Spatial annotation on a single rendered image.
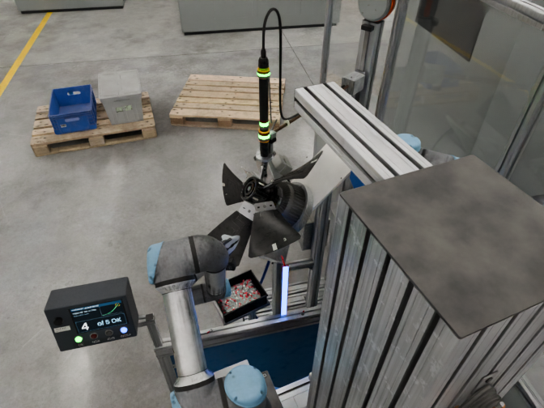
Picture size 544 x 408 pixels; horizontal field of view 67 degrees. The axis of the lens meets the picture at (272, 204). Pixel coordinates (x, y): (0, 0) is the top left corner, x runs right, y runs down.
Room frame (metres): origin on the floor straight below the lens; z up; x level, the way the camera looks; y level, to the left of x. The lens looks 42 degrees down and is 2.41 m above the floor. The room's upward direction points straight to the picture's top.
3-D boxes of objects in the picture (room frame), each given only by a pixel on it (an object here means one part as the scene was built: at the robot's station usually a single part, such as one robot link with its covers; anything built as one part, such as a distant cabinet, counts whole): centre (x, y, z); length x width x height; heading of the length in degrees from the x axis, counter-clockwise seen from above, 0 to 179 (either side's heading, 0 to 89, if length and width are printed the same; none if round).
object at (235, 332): (0.96, 0.04, 0.82); 0.90 x 0.04 x 0.08; 104
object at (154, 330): (0.85, 0.46, 0.96); 0.03 x 0.03 x 0.20; 14
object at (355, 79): (1.80, -0.38, 1.54); 0.10 x 0.07 x 0.09; 139
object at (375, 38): (1.88, -0.44, 0.90); 0.08 x 0.06 x 1.80; 49
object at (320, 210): (1.54, -0.26, 0.58); 0.09 x 0.05 x 1.15; 14
